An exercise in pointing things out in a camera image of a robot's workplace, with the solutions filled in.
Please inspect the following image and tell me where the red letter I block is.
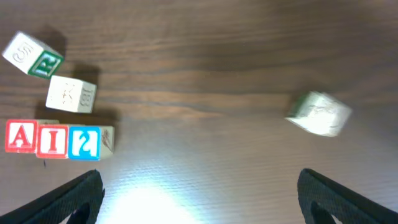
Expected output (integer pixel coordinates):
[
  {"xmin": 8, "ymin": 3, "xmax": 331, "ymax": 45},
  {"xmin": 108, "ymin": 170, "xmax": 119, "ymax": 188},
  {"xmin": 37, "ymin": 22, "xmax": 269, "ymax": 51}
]
[{"xmin": 36, "ymin": 124, "xmax": 69, "ymax": 159}]

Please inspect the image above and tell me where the green letter R block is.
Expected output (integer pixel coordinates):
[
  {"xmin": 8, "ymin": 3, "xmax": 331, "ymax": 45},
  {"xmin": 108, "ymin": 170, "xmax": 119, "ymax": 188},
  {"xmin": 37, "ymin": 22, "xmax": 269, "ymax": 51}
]
[{"xmin": 2, "ymin": 31, "xmax": 64, "ymax": 79}]

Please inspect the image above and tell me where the red letter A block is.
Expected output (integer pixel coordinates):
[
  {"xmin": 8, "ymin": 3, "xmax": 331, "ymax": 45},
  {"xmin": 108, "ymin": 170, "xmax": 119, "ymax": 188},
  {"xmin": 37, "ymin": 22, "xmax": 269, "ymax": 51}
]
[{"xmin": 4, "ymin": 119, "xmax": 60, "ymax": 154}]

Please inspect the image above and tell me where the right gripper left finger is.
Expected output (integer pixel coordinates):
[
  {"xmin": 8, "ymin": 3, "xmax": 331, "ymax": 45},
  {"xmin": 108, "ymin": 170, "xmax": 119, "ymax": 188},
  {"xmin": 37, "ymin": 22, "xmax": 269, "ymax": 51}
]
[{"xmin": 1, "ymin": 170, "xmax": 105, "ymax": 223}]

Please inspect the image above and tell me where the white picture block right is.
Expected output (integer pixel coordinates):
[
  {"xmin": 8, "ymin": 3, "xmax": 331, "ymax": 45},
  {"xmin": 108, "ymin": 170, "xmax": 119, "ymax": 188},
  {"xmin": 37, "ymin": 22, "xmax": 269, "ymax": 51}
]
[{"xmin": 285, "ymin": 91, "xmax": 352, "ymax": 137}]

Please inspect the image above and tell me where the letter B picture block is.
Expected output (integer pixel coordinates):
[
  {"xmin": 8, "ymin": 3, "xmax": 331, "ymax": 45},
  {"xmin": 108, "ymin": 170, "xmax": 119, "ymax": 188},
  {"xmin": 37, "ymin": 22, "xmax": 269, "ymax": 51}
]
[{"xmin": 45, "ymin": 75, "xmax": 96, "ymax": 113}]

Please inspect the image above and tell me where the blue number 2 block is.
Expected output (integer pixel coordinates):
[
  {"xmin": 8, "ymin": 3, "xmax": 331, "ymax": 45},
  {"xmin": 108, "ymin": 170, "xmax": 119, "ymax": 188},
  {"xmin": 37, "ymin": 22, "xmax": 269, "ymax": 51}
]
[{"xmin": 68, "ymin": 125, "xmax": 115, "ymax": 161}]

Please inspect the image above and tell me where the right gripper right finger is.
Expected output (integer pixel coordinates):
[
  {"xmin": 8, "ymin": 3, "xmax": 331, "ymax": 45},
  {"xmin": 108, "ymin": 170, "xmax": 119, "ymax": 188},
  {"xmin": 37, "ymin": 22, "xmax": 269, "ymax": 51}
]
[{"xmin": 297, "ymin": 168, "xmax": 397, "ymax": 224}]

